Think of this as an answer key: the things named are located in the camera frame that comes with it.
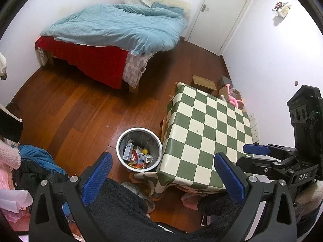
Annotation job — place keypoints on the person's right forearm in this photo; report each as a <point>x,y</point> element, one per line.
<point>311,194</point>

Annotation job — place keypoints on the blue jacket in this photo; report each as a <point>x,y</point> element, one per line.
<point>35,153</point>

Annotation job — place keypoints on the pink fuzzy cloth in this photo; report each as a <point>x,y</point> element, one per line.
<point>8,156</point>

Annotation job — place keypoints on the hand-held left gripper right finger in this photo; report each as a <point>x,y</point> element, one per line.
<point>229,179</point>

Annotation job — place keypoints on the open cardboard box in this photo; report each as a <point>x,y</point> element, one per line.
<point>223,92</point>

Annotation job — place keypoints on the white plastic bag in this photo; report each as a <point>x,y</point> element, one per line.
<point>14,200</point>

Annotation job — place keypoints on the person's dark fleece pants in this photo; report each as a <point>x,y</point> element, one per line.
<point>121,214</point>

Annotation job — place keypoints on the grey slipper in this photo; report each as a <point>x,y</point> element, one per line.
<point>143,196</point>

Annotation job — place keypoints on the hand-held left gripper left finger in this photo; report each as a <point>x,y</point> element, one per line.
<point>97,179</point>

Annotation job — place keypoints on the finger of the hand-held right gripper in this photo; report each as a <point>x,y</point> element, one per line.
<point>257,149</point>
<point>262,167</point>

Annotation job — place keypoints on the light blue duvet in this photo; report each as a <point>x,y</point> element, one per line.
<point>113,25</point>

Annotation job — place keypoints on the small cardboard stool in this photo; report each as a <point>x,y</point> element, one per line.
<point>203,81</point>

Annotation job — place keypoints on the silver metal trash bin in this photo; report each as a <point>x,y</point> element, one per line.
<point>141,134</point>

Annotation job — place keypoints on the grey diamond pattern mattress pad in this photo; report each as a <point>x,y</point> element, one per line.
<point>135,68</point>

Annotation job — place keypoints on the white door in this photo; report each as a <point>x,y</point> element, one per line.
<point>222,12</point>

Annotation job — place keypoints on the row of wall sockets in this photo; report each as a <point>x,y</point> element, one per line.
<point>254,128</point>

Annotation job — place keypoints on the pink slipper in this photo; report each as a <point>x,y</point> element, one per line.
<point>190,201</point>

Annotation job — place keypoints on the black bag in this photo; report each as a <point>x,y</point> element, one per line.
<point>8,126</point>

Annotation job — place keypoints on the wall hook with keys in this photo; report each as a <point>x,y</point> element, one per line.
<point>281,8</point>

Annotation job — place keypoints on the wooden bed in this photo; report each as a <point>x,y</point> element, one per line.
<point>132,88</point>

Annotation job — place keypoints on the red bed sheet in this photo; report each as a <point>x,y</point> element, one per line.
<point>88,60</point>

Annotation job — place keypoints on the green checkered tablecloth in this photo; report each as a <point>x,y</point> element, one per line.
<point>201,131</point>

